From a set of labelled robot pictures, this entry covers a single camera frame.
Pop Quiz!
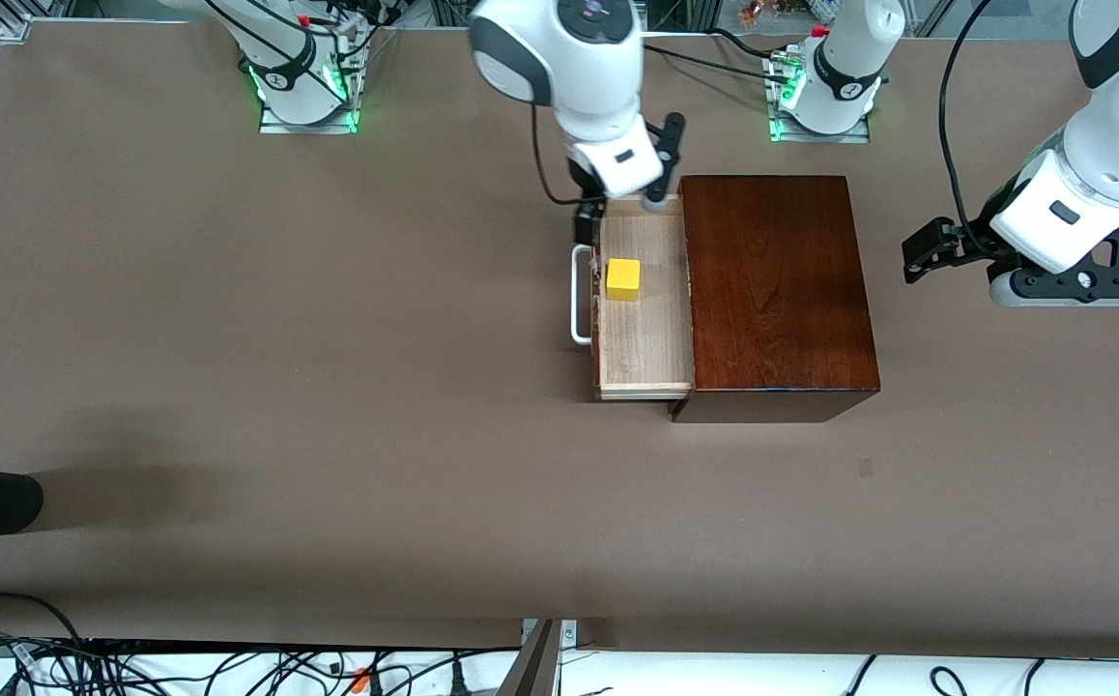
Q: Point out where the dark brown wooden cabinet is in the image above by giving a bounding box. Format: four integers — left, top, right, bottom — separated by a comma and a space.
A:
668, 174, 881, 424

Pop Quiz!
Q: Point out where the light wooden drawer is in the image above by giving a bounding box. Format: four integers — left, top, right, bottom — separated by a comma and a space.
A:
590, 193, 696, 402

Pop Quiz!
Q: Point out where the long black cable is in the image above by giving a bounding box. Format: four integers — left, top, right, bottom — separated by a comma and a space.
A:
642, 43, 778, 80

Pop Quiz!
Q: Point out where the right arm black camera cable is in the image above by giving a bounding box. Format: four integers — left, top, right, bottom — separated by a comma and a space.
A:
529, 97, 588, 207

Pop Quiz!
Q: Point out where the silver metal bracket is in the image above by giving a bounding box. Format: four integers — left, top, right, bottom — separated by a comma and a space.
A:
521, 619, 580, 670

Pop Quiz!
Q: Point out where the white metal drawer handle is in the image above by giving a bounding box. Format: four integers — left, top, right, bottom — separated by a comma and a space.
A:
570, 244, 599, 346

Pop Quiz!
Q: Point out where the yellow block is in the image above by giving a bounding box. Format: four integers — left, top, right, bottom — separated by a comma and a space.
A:
606, 258, 642, 303

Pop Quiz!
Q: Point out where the curved black cable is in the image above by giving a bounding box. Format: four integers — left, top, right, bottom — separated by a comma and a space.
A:
709, 27, 775, 61

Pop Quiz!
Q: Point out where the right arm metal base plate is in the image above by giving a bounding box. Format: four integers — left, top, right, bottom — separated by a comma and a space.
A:
258, 24, 362, 134

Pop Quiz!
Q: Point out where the dark diagonal bar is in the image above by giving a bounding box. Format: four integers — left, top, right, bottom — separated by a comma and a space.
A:
497, 619, 562, 696

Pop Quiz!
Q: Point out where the black cable loop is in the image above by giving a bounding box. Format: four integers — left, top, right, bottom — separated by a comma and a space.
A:
0, 592, 87, 644

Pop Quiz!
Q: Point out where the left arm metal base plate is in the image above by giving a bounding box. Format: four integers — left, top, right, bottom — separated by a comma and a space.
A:
765, 48, 875, 144

